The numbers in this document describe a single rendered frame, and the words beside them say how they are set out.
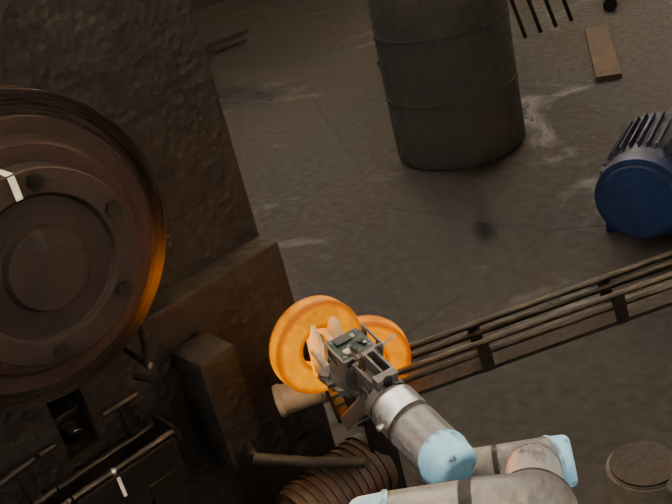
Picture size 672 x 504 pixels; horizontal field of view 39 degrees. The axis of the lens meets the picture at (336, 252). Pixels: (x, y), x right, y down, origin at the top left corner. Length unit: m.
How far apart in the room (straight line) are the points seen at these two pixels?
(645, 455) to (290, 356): 0.61
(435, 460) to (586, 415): 1.35
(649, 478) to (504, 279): 1.69
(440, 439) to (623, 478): 0.44
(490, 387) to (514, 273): 0.63
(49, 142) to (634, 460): 1.05
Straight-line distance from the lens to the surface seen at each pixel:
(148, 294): 1.54
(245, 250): 1.79
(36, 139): 1.37
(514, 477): 1.02
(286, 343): 1.48
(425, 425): 1.31
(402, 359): 1.68
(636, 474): 1.65
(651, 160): 3.16
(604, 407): 2.63
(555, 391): 2.70
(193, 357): 1.65
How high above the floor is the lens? 1.62
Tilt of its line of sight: 26 degrees down
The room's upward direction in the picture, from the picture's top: 14 degrees counter-clockwise
